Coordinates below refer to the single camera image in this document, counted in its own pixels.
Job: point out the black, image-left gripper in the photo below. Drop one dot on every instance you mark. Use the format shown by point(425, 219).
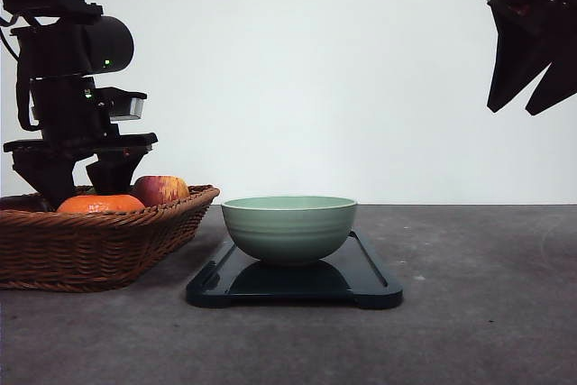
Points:
point(74, 119)

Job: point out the black, image-right gripper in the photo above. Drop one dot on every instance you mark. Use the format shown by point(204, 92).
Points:
point(519, 60)

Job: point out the green ceramic bowl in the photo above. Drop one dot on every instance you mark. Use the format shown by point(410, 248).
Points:
point(288, 230)

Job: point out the brown wicker basket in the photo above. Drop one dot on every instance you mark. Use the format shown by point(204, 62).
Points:
point(74, 252)

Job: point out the orange tangerine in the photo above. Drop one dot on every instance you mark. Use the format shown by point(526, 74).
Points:
point(101, 204)

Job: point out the dark purple fruit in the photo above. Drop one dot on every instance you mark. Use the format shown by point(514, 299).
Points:
point(30, 202)

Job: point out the red yellow apple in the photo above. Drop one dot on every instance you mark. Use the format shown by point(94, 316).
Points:
point(155, 189)

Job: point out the black rectangular tray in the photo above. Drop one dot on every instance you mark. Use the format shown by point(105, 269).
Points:
point(352, 274)

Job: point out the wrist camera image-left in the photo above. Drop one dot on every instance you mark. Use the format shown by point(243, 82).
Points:
point(119, 104)

